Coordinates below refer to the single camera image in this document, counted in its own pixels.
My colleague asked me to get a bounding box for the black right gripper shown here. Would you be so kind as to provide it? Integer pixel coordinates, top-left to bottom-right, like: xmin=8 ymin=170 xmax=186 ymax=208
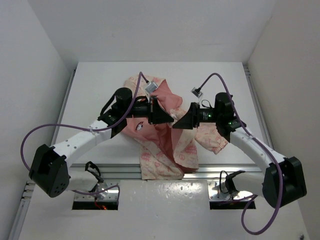
xmin=172 ymin=102 xmax=221 ymax=130

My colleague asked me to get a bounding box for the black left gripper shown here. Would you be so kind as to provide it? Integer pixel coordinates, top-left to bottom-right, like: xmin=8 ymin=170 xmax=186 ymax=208
xmin=122 ymin=94 xmax=174 ymax=125

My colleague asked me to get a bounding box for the pink hooded kids jacket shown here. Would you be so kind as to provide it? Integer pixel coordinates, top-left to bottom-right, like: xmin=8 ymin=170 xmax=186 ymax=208
xmin=121 ymin=76 xmax=228 ymax=180

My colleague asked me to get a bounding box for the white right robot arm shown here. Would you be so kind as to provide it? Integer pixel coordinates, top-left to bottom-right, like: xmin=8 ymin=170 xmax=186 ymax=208
xmin=173 ymin=92 xmax=307 ymax=209

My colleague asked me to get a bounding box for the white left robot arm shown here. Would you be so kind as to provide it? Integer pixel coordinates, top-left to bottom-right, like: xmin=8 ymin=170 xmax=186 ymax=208
xmin=29 ymin=87 xmax=174 ymax=198

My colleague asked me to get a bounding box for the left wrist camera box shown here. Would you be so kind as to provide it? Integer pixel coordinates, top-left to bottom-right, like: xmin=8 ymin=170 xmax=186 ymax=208
xmin=144 ymin=81 xmax=159 ymax=95

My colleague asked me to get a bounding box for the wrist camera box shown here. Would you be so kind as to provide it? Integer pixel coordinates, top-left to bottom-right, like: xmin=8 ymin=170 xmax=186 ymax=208
xmin=144 ymin=81 xmax=159 ymax=95
xmin=191 ymin=87 xmax=203 ymax=99

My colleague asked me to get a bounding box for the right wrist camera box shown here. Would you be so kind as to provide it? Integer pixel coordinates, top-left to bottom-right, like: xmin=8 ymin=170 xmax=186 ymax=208
xmin=191 ymin=87 xmax=203 ymax=99

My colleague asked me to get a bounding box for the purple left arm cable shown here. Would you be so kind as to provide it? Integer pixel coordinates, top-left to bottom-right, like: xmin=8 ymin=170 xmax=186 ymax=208
xmin=20 ymin=71 xmax=151 ymax=198

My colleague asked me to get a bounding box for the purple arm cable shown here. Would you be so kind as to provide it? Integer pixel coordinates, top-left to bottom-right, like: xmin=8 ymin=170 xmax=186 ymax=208
xmin=20 ymin=71 xmax=151 ymax=198
xmin=198 ymin=72 xmax=285 ymax=235

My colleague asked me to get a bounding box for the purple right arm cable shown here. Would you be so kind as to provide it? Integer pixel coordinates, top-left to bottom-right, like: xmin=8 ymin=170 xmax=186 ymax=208
xmin=198 ymin=72 xmax=285 ymax=235

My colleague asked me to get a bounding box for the right metal arm base plate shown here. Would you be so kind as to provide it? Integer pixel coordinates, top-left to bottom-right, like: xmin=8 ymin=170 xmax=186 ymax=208
xmin=207 ymin=180 xmax=252 ymax=202

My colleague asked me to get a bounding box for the aluminium rail right side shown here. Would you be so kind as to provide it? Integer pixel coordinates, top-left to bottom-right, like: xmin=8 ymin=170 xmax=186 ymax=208
xmin=243 ymin=65 xmax=274 ymax=149

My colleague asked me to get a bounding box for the aluminium rail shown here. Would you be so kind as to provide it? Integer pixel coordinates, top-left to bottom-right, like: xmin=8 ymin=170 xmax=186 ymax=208
xmin=243 ymin=65 xmax=274 ymax=149
xmin=9 ymin=68 xmax=77 ymax=240

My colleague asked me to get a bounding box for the left metal arm base plate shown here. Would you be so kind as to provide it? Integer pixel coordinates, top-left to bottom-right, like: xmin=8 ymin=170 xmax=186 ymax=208
xmin=73 ymin=181 xmax=120 ymax=204

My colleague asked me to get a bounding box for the aluminium rail front table edge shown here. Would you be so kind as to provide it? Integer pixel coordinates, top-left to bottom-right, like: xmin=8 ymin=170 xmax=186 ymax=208
xmin=67 ymin=163 xmax=263 ymax=180

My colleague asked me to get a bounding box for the aluminium rail left side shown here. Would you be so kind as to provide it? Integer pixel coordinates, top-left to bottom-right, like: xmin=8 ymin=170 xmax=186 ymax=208
xmin=9 ymin=68 xmax=77 ymax=240

